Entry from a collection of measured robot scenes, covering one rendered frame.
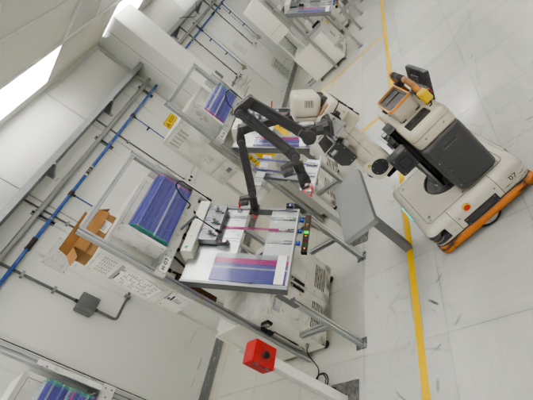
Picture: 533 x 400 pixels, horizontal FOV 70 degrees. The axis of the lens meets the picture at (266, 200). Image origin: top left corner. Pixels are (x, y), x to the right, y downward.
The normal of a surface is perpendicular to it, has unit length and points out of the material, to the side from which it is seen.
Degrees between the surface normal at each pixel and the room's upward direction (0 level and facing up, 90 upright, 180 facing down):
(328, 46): 90
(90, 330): 90
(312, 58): 90
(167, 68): 90
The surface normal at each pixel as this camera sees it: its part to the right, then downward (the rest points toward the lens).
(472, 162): 0.08, 0.45
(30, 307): 0.63, -0.48
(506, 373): -0.76, -0.54
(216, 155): -0.18, 0.69
